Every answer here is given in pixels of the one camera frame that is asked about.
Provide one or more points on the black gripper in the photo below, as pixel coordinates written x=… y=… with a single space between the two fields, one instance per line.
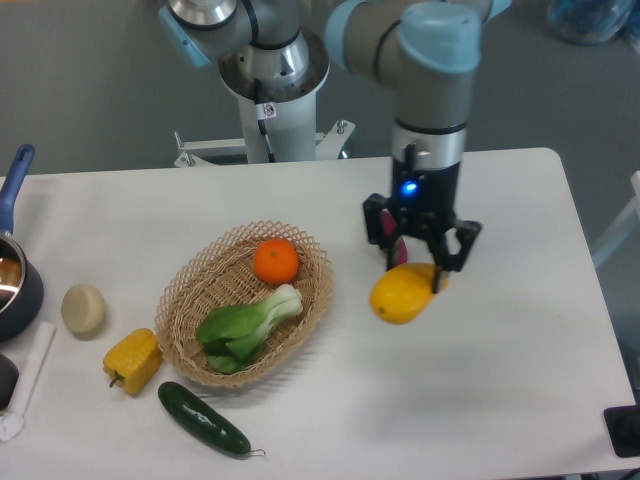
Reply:
x=421 y=202

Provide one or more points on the yellow mango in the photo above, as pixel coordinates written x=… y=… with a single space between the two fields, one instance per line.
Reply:
x=403 y=292

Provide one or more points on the woven wicker basket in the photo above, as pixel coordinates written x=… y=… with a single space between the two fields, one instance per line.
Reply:
x=222 y=274

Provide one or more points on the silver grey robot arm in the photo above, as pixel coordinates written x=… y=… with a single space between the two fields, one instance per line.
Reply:
x=425 y=52

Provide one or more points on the purple sweet potato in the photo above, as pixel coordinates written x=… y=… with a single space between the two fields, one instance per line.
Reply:
x=396 y=251

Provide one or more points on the orange fruit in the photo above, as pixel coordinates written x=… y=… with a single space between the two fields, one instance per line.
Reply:
x=275 y=261

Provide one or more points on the green bok choy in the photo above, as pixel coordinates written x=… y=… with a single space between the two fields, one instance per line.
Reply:
x=233 y=336

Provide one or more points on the black device bottom right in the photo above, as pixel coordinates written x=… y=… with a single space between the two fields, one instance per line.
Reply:
x=623 y=429

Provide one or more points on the dark green cucumber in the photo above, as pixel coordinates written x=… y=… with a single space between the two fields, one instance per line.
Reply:
x=202 y=422

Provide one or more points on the clear plastic bag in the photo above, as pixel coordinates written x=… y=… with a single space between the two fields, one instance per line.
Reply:
x=587 y=23

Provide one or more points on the yellow bell pepper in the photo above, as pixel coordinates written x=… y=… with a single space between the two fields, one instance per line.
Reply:
x=133 y=361

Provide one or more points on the beige round block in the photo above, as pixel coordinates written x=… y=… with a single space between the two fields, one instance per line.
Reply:
x=83 y=311

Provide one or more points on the dark round object left edge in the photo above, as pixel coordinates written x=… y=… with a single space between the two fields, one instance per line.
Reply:
x=9 y=375

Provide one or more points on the white plastic utensil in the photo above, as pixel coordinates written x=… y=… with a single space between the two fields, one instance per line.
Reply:
x=13 y=419

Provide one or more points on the white metal mounting frame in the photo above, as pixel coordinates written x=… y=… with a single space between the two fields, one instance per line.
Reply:
x=328 y=145

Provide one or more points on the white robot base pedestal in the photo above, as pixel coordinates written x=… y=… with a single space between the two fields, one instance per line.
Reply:
x=276 y=91

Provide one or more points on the blue handled saucepan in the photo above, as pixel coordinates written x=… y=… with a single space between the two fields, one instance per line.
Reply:
x=22 y=290

